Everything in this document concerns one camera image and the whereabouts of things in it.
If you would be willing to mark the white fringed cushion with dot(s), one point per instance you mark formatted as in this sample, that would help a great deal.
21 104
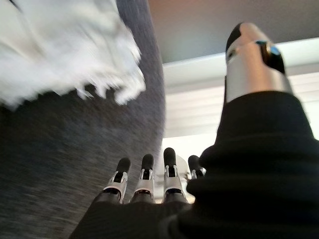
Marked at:
62 44

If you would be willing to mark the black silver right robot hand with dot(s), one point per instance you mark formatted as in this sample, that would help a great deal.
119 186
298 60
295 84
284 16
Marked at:
249 174

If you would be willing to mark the grey upholstered armchair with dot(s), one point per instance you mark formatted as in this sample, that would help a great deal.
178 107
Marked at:
74 154

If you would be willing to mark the white ribbed radiator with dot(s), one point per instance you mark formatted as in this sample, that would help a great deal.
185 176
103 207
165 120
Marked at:
194 104

